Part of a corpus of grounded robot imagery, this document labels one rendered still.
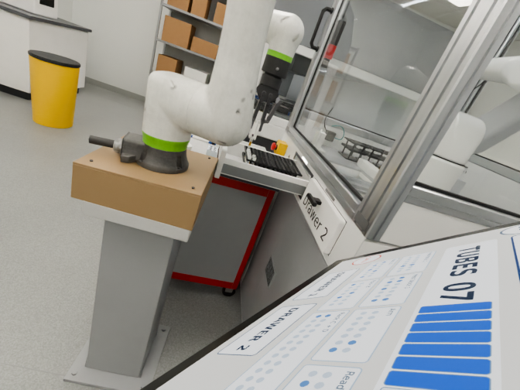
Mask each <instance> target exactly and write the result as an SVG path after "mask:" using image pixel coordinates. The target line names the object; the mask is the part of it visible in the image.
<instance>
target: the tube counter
mask: <svg viewBox="0 0 520 390"><path fill-rule="evenodd" d="M374 390H501V345H500V320H499V294H498V277H494V278H487V279H475V280H468V281H461V282H449V283H442V284H435V285H429V286H427V287H426V290H425V292H424V293H423V295H422V298H421V300H420V301H419V304H418V305H417V307H416V309H415V311H414V313H413V315H412V317H411V319H410V321H409V322H408V324H407V326H406V328H405V330H404V332H403V334H402V336H401V338H400V340H399V342H398V343H397V345H396V347H395V349H394V351H393V353H392V356H391V357H390V359H389V360H388V363H387V364H386V366H385V369H384V371H383V372H382V374H381V377H380V378H379V379H378V382H377V384H376V386H375V388H374Z"/></svg>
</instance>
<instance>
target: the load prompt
mask: <svg viewBox="0 0 520 390"><path fill-rule="evenodd" d="M510 239H511V246H512V251H513V255H514V260H515V267H516V271H517V275H518V283H519V287H520V234H518V235H514V236H510Z"/></svg>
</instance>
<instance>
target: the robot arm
mask: <svg viewBox="0 0 520 390"><path fill-rule="evenodd" d="M275 3H276V0H227V6H226V11H225V15H224V23H223V28H222V32H221V39H220V43H219V47H218V51H217V56H216V60H215V64H214V69H213V73H212V75H211V79H210V83H209V84H204V83H202V82H200V81H198V80H194V79H192V78H189V77H186V76H183V75H181V74H178V73H174V72H170V71H162V70H160V71H154V72H152V73H151V74H150V75H149V77H148V83H147V88H146V95H145V107H144V114H143V121H142V135H140V134H136V133H132V132H128V133H127V134H126V135H125V136H124V138H123V139H121V138H120V137H119V138H115V140H111V139H105V138H102V137H97V136H93V135H90V137H89V143H90V144H95V145H101V146H105V147H109V148H113V150H114V152H116V153H120V154H121V155H120V159H121V162H124V163H137V164H138V165H140V166H141V167H143V168H145V169H147V170H150V171H153V172H157V173H165V174H178V173H184V172H186V171H187V170H188V166H189V162H188V159H187V156H186V150H187V146H188V144H189V142H190V138H191V134H193V135H196V136H199V137H201V138H202V139H206V140H208V141H210V142H213V143H215V144H218V145H222V146H232V145H237V144H238V143H240V142H242V141H243V140H244V139H245V138H246V137H247V135H248V133H249V132H250V133H249V135H248V137H249V138H251V136H252V133H253V131H254V128H255V125H256V122H257V121H256V120H255V119H256V117H257V114H258V111H259V109H260V107H261V104H262V102H263V101H265V107H264V110H263V113H262V118H261V121H258V124H257V127H256V130H255V134H254V136H253V137H254V138H253V139H254V140H256V136H257V134H258V132H260V131H261V130H262V126H263V125H264V124H265V123H267V124H268V123H269V122H270V120H271V119H272V116H273V115H274V114H275V111H276V110H277V108H278V106H280V104H282V101H281V100H280V98H279V88H280V86H281V83H282V80H281V79H282V78H283V79H286V76H287V73H288V71H289V68H290V65H291V62H292V60H293V57H294V55H295V52H296V50H297V48H298V46H299V45H300V43H301V42H302V40H303V36H304V26H303V22H302V20H301V19H300V18H299V16H297V15H295V14H293V13H289V12H282V11H279V10H275V9H274V8H275ZM265 43H268V44H269V48H268V51H267V53H266V56H265V60H264V63H263V66H262V70H263V71H265V73H264V74H262V78H261V80H260V83H259V85H258V86H257V82H258V74H259V70H260V66H261V61H262V54H263V51H264V47H265ZM256 91H257V93H258V98H259V99H258V103H257V105H256V108H255V111H254V114H253V110H254V103H255V93H256ZM275 99H276V101H275V104H274V106H273V108H272V110H271V111H270V113H269V115H268V117H267V118H266V119H265V117H266V115H267V111H268V109H269V105H270V103H271V102H272V101H274V100H275ZM250 130H251V131H250Z"/></svg>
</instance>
